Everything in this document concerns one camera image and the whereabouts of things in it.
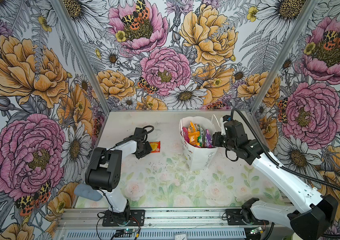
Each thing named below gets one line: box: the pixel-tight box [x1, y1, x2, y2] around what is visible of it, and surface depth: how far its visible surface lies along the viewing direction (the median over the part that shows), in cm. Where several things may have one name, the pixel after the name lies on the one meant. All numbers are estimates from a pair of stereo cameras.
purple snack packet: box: [205, 129, 213, 148], surface depth 78 cm
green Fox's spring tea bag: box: [197, 126, 206, 148], surface depth 79 cm
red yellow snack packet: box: [149, 141, 161, 153], surface depth 101 cm
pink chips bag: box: [182, 126, 190, 144], surface depth 85 cm
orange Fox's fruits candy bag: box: [188, 125, 200, 146], surface depth 78 cm
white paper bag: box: [179, 115, 218, 171], surface depth 81 cm
